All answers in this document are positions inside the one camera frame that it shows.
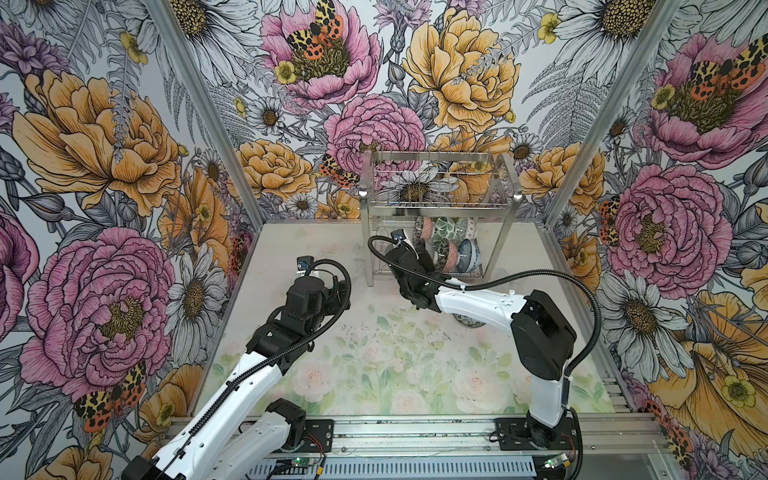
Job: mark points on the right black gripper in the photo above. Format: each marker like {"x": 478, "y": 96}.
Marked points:
{"x": 427, "y": 259}

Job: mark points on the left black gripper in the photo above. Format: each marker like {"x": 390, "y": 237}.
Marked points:
{"x": 331, "y": 297}

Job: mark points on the dark leaf pattern bowl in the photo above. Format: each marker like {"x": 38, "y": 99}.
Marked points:
{"x": 447, "y": 255}

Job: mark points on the green leaf pattern bowl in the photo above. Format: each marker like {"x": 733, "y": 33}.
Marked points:
{"x": 448, "y": 228}

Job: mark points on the blue floral bowl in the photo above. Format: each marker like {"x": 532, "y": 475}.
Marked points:
{"x": 469, "y": 256}

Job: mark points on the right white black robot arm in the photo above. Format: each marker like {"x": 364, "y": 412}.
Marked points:
{"x": 543, "y": 337}

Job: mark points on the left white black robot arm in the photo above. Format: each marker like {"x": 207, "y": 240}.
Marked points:
{"x": 214, "y": 445}

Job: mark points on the steel two-tier dish rack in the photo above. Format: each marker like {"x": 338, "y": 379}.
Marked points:
{"x": 397, "y": 187}

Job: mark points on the left green circuit board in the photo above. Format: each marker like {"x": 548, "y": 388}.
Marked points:
{"x": 301, "y": 466}

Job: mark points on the green circuit board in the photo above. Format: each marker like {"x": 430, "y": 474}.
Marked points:
{"x": 301, "y": 466}
{"x": 557, "y": 462}

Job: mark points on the right green circuit board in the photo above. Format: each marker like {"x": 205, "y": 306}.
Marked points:
{"x": 557, "y": 462}

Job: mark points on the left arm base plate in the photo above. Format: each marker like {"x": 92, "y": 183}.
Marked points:
{"x": 316, "y": 437}

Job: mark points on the aluminium front rail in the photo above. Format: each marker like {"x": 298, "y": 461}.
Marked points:
{"x": 429, "y": 436}

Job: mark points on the white vented cable duct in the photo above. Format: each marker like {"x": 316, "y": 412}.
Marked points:
{"x": 437, "y": 467}

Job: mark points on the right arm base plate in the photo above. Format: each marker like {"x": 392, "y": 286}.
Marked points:
{"x": 516, "y": 435}

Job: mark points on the left aluminium frame post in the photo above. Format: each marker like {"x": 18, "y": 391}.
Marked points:
{"x": 185, "y": 64}

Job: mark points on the aluminium frame post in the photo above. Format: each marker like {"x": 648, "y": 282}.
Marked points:
{"x": 650, "y": 36}
{"x": 185, "y": 64}

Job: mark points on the right aluminium frame post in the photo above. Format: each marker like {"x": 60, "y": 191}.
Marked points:
{"x": 650, "y": 36}

